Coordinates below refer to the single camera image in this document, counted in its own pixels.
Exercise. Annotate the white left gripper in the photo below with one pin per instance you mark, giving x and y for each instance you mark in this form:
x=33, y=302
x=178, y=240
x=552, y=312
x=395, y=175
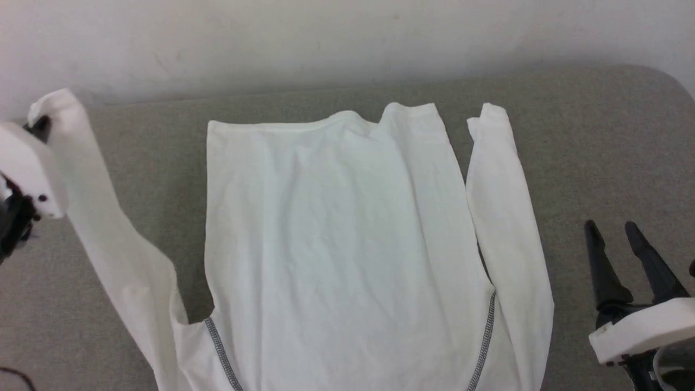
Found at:
x=24, y=168

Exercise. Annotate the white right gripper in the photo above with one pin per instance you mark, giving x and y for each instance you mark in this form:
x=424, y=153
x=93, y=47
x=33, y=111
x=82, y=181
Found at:
x=640, y=328

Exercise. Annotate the white long-sleeve shirt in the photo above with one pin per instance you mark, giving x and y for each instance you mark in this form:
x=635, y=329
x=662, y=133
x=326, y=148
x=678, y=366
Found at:
x=347, y=244

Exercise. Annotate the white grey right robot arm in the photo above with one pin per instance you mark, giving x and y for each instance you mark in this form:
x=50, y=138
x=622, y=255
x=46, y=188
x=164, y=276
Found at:
x=676, y=369

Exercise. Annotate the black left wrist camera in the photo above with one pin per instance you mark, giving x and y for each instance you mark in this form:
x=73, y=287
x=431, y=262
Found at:
x=13, y=222

